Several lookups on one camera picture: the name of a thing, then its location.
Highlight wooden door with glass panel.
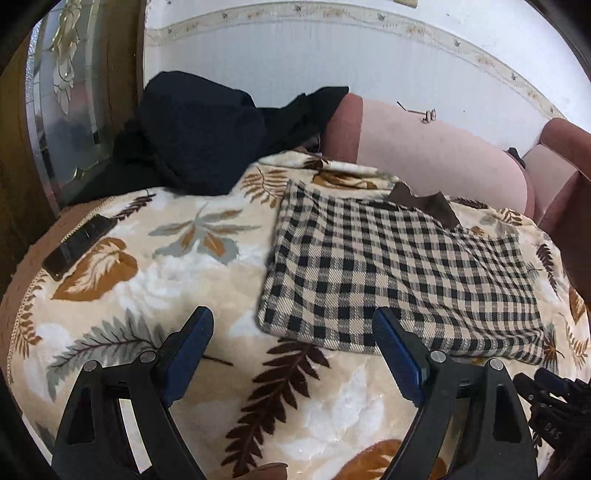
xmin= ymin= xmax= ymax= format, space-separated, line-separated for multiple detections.
xmin=0 ymin=0 xmax=149 ymax=296

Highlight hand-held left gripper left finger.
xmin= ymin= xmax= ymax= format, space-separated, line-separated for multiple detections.
xmin=51 ymin=306 xmax=215 ymax=480

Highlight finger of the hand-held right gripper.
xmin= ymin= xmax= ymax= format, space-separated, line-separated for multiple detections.
xmin=534 ymin=368 xmax=580 ymax=400
xmin=512 ymin=373 xmax=557 ymax=409

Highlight black cloth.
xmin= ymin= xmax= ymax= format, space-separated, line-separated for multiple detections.
xmin=69 ymin=71 xmax=350 ymax=206

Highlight pink sofa cushions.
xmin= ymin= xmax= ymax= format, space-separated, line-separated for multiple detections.
xmin=322 ymin=92 xmax=591 ymax=232

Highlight thin frame eyeglasses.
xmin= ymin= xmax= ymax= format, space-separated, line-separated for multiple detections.
xmin=397 ymin=102 xmax=437 ymax=124

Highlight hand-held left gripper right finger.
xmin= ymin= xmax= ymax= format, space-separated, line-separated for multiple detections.
xmin=372 ymin=307 xmax=539 ymax=480

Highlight cream leaf print blanket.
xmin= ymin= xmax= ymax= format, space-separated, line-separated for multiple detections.
xmin=7 ymin=150 xmax=591 ymax=480

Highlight beige black checkered shirt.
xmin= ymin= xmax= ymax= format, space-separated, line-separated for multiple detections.
xmin=257 ymin=179 xmax=546 ymax=366

